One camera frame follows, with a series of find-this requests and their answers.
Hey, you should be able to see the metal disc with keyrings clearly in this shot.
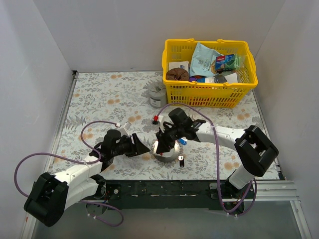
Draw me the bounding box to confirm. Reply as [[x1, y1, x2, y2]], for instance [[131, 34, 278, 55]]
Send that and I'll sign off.
[[151, 140, 183, 163]]

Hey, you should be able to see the brown round scrunchie item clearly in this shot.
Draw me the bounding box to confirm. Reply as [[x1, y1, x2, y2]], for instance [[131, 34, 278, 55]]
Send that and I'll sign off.
[[166, 68, 189, 81]]

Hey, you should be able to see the green sponge pack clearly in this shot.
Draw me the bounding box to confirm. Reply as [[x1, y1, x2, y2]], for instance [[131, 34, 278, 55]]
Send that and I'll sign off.
[[215, 54, 243, 72]]

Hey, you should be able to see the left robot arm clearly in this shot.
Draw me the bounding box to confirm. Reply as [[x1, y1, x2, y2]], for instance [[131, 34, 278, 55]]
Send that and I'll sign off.
[[23, 129, 149, 227]]

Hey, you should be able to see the white blue bottle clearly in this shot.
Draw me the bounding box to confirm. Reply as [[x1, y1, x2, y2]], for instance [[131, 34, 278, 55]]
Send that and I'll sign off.
[[189, 73, 239, 84]]

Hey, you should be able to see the key with blue tag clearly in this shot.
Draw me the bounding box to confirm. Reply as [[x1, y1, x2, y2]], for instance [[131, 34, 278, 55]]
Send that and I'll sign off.
[[179, 138, 187, 145]]

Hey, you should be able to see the floral tablecloth mat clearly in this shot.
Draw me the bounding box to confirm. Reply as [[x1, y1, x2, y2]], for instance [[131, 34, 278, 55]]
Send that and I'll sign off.
[[49, 71, 281, 181]]

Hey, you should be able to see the grey paper-wrapped roll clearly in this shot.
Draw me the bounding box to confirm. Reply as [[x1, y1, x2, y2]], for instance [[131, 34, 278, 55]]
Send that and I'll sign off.
[[148, 82, 167, 109]]

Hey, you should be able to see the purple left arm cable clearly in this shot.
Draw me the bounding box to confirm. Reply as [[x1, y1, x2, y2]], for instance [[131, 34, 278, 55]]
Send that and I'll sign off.
[[14, 120, 125, 227]]

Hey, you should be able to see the white small box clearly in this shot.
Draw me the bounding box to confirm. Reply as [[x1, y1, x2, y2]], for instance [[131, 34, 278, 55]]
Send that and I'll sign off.
[[168, 61, 189, 72]]

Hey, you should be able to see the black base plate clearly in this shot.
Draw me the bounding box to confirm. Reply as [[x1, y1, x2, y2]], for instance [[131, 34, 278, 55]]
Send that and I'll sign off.
[[82, 179, 257, 211]]

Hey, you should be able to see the yellow plastic basket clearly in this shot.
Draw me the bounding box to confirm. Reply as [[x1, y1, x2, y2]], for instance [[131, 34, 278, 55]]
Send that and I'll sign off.
[[162, 38, 258, 108]]

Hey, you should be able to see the light blue chips bag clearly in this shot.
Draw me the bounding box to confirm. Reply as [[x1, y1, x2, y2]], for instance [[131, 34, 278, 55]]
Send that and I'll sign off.
[[189, 42, 222, 77]]

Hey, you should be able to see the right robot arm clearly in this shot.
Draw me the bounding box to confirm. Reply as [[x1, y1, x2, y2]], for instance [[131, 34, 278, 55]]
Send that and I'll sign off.
[[153, 108, 279, 198]]

